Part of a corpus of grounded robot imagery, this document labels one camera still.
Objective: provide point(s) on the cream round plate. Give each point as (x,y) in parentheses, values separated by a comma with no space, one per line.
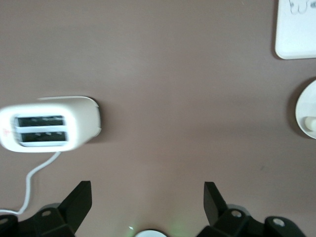
(302,106)

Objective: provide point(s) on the white two-slot toaster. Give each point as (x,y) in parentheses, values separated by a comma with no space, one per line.
(84,123)

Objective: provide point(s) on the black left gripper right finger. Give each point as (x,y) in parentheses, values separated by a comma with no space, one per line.
(217,209)

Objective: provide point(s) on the brown table cover mat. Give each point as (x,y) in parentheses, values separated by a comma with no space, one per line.
(172,86)

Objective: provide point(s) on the pale steamed bun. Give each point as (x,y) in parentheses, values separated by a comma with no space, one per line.
(310,123)

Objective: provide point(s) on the cream rabbit print tray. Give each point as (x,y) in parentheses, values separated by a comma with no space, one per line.
(296,37)

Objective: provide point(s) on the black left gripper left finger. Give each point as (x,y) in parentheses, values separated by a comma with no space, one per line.
(74,209)

